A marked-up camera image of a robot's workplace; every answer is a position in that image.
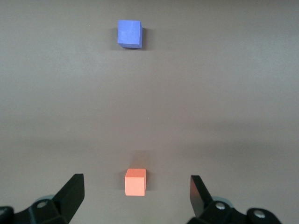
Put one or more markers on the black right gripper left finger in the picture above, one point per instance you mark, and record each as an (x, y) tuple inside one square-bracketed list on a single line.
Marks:
[(70, 198)]

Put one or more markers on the purple foam block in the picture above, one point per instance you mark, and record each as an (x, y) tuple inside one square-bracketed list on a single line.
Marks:
[(128, 32)]

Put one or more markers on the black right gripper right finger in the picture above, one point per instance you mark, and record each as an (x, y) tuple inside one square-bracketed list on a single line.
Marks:
[(201, 200)]

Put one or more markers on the orange foam block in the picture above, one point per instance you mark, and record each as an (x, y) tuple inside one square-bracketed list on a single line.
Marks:
[(135, 184)]

